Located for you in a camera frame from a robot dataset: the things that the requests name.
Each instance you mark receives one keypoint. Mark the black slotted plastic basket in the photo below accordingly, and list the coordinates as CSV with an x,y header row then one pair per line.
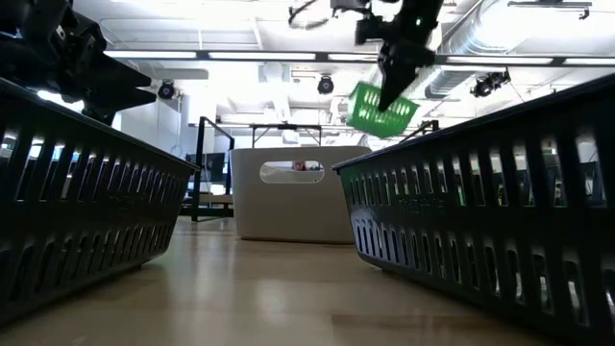
x,y
96,214
480,223

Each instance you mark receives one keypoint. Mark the silver ventilation duct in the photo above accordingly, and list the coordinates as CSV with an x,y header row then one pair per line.
x,y
454,81

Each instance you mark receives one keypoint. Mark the black metal background frame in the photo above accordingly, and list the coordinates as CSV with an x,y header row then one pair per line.
x,y
286,127

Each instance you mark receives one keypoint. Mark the black ceiling track fixture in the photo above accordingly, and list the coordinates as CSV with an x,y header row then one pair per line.
x,y
548,4

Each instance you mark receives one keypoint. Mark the black ceiling spotlight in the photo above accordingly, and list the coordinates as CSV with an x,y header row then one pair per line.
x,y
325,85
166,90

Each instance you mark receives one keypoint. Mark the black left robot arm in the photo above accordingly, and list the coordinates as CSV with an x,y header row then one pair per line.
x,y
19,48

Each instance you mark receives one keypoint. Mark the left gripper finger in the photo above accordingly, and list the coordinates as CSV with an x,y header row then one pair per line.
x,y
120,100
122,74

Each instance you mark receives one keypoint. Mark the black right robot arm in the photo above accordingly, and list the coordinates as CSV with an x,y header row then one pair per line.
x,y
418,19

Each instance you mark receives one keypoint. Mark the white plastic storage bin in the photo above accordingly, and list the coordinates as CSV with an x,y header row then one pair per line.
x,y
288,211

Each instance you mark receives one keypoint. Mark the dark computer monitor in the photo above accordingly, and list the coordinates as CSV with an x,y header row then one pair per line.
x,y
214,167

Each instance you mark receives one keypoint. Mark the black frame wooden shelf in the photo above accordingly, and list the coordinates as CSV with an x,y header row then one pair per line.
x,y
214,198

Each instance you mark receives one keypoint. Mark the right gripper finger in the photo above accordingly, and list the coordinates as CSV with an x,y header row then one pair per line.
x,y
388,84
406,72

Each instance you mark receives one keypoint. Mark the black ceiling camera cluster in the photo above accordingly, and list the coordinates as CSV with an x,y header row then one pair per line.
x,y
490,82

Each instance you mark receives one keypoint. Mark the long ceiling light bar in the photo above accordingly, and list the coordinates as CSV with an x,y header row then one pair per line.
x,y
259,56

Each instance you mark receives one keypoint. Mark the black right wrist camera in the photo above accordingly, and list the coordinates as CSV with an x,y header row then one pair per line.
x,y
369,31

